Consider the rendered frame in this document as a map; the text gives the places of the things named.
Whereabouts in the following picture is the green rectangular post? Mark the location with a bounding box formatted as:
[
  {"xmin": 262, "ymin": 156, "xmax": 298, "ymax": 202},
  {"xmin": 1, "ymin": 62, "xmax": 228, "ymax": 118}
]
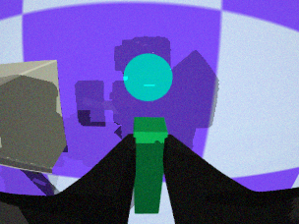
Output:
[{"xmin": 134, "ymin": 117, "xmax": 168, "ymax": 214}]

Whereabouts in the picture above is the cyan circle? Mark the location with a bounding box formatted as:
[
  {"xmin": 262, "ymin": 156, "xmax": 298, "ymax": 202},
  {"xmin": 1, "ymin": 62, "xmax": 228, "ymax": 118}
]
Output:
[{"xmin": 123, "ymin": 53, "xmax": 172, "ymax": 101}]

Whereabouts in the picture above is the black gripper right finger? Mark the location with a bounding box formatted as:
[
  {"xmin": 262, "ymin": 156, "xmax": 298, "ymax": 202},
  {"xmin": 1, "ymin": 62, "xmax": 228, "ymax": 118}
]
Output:
[{"xmin": 162, "ymin": 135, "xmax": 299, "ymax": 224}]

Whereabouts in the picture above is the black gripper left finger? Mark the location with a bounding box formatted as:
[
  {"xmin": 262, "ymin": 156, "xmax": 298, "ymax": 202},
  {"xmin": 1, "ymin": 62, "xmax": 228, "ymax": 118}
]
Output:
[{"xmin": 0, "ymin": 133, "xmax": 137, "ymax": 224}]

